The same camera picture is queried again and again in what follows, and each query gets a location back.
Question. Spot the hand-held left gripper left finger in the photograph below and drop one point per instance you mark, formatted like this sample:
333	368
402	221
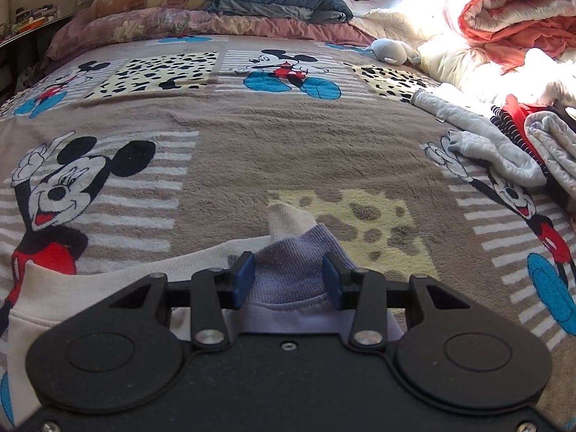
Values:
243	280

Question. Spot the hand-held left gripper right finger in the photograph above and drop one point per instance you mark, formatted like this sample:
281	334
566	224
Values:
332	284

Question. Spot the cream and purple sweatshirt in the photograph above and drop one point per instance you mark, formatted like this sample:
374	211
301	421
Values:
292	256

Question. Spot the cartoon mouse printed blanket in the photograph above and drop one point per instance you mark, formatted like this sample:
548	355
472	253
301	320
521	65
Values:
270	135

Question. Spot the pale quilted garment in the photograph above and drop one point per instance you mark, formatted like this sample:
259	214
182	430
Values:
495	144

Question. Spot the pale plush toy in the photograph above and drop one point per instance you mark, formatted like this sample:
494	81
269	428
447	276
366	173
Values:
391	49

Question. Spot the dark striped garment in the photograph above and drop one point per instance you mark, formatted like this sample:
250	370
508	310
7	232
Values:
510	119

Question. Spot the white duvet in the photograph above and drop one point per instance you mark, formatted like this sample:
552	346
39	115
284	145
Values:
450	58

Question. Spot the grey folded garment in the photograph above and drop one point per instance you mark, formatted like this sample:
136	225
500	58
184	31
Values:
553	144

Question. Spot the pink floral quilt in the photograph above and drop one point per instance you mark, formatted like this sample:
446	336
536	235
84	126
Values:
157	24

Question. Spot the blue folded duvet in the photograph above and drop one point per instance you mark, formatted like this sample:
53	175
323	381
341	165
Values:
279	0

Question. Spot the coral duvet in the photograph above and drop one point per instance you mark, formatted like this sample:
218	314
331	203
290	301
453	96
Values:
504	13

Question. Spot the dark cluttered desk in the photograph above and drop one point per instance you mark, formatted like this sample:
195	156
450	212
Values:
27	24

